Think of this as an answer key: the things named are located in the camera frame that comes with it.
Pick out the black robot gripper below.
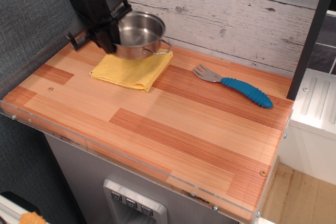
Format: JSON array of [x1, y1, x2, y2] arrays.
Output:
[[65, 0, 132, 54]]

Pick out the stainless steel pot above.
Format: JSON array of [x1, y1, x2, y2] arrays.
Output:
[[114, 11, 172, 60]]

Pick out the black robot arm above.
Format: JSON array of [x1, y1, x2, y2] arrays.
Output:
[[65, 0, 132, 54]]

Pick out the yellow folded towel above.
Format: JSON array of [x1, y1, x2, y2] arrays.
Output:
[[90, 49, 173, 92]]

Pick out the clear acrylic edge guard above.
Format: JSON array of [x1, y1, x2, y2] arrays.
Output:
[[1, 101, 260, 223]]

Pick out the gray toy fridge cabinet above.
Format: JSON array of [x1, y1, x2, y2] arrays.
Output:
[[45, 134, 237, 223]]

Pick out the silver dispenser panel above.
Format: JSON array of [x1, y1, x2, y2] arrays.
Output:
[[103, 179, 168, 223]]

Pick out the orange cloth item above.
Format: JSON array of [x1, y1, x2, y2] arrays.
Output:
[[19, 212, 47, 224]]

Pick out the white toy sink unit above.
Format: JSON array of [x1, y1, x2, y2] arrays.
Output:
[[277, 10, 336, 186]]

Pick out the blue handled metal fork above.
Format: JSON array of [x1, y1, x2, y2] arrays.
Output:
[[193, 63, 274, 109]]

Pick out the dark gray right post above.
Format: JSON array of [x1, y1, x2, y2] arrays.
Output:
[[287, 0, 331, 101]]

